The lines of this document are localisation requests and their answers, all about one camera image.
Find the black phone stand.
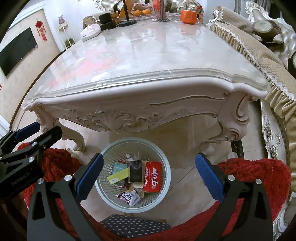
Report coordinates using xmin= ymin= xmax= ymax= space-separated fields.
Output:
xmin=119 ymin=0 xmax=137 ymax=28

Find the white mesh wastebasket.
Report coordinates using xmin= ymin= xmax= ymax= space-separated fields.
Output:
xmin=94 ymin=137 xmax=172 ymax=214

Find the vase with red flowers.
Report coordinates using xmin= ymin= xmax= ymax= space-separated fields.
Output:
xmin=158 ymin=0 xmax=171 ymax=22

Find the white paper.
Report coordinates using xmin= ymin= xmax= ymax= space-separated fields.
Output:
xmin=125 ymin=151 xmax=139 ymax=163

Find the ornate cream coffee table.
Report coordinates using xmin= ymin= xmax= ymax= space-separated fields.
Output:
xmin=22 ymin=11 xmax=273 ymax=158

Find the white maroon snack packet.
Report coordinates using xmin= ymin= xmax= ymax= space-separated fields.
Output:
xmin=115 ymin=189 xmax=141 ymax=207

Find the white corner stand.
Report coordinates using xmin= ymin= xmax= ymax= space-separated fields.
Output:
xmin=56 ymin=22 xmax=70 ymax=50

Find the dark patterned box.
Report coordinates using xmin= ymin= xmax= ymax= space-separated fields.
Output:
xmin=129 ymin=160 xmax=143 ymax=184

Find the teal box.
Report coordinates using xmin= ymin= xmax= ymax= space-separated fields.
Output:
xmin=112 ymin=161 xmax=129 ymax=179

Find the green box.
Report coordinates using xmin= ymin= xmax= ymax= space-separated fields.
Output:
xmin=107 ymin=167 xmax=130 ymax=185

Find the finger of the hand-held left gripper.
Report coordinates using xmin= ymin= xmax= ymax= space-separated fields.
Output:
xmin=14 ymin=126 xmax=63 ymax=164
xmin=0 ymin=122 xmax=40 ymax=151

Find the brown cardboard sheet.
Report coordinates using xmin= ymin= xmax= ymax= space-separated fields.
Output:
xmin=118 ymin=0 xmax=135 ymax=18

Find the dark star-print cloth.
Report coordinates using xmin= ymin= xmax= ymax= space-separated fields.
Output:
xmin=99 ymin=214 xmax=172 ymax=238

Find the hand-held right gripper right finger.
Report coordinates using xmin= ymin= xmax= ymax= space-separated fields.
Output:
xmin=195 ymin=152 xmax=274 ymax=241

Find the person's red fluffy garment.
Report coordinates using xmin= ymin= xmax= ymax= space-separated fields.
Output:
xmin=17 ymin=142 xmax=292 ymax=241

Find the red box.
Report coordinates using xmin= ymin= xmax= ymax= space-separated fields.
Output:
xmin=143 ymin=161 xmax=162 ymax=193

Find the red knot wall ornament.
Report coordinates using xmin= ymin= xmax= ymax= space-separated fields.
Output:
xmin=35 ymin=20 xmax=48 ymax=42

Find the glass tray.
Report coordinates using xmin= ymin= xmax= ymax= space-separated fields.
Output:
xmin=151 ymin=13 xmax=185 ymax=23

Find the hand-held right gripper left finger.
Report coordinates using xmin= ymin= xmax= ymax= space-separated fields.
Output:
xmin=26 ymin=153 xmax=104 ymax=241

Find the orange mug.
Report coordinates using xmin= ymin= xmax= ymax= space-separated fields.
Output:
xmin=180 ymin=10 xmax=201 ymax=24

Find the silver tufted ornate sofa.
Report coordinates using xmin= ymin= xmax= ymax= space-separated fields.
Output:
xmin=95 ymin=0 xmax=202 ymax=15

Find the black wall television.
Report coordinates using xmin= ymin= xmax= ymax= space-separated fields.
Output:
xmin=0 ymin=27 xmax=38 ymax=77

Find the black cylinder speaker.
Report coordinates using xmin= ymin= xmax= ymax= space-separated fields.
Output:
xmin=99 ymin=13 xmax=113 ymax=25

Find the clear bag of snacks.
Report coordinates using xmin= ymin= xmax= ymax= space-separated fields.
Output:
xmin=135 ymin=2 xmax=153 ymax=11

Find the brown grey cushion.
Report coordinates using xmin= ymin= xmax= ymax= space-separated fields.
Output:
xmin=252 ymin=21 xmax=284 ymax=44

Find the ornate sofa with silver trim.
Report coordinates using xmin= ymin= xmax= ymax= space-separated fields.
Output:
xmin=207 ymin=1 xmax=296 ymax=241

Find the white tissue pack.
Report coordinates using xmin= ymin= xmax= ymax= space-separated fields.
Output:
xmin=80 ymin=24 xmax=102 ymax=42

